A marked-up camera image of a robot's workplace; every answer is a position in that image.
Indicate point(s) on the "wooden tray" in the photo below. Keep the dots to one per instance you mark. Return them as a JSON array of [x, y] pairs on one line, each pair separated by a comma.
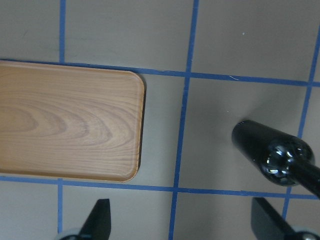
[[70, 122]]

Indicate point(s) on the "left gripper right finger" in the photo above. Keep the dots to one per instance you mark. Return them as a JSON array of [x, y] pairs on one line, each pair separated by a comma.
[[268, 224]]

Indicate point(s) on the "dark wine bottle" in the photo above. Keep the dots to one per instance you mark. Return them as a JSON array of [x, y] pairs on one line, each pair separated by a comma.
[[283, 159]]

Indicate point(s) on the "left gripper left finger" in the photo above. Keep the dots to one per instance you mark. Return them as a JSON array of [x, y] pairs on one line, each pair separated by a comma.
[[98, 223]]

